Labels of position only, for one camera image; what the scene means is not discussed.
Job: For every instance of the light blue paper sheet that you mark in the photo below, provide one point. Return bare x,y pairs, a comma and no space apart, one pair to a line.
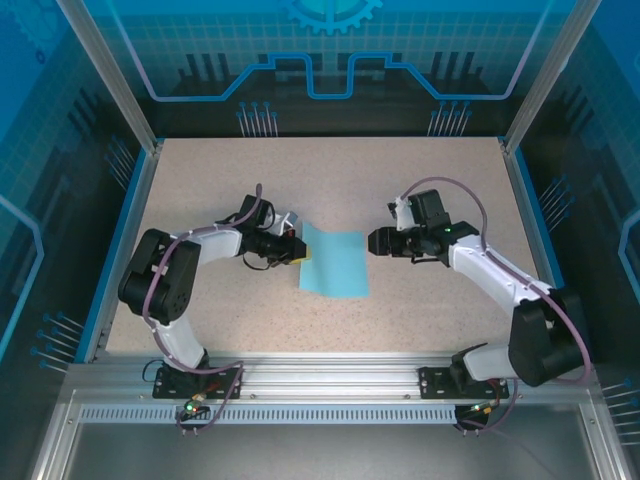
335,265

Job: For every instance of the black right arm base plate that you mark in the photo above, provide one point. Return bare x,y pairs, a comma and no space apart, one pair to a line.
435,382

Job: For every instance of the aluminium frame post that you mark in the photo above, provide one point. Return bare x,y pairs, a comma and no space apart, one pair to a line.
552,75
110,75

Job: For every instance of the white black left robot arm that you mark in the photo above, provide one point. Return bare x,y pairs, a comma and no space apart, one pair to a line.
220,249

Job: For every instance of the connector with green light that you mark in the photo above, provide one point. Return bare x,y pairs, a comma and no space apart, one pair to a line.
482,409
192,406

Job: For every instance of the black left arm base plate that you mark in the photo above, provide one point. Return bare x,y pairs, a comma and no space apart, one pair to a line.
227,385

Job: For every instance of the blue table edge trim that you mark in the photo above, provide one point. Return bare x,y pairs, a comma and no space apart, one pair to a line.
115,250
535,200

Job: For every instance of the grey metal shelf panel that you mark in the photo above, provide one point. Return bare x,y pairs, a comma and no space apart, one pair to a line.
325,450

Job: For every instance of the aluminium table side rail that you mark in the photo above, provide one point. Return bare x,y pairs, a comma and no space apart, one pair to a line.
521,200
128,250

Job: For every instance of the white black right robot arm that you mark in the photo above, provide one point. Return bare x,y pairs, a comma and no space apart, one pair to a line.
490,270

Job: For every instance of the long aluminium mounting rail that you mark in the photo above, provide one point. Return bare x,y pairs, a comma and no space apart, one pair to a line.
325,375

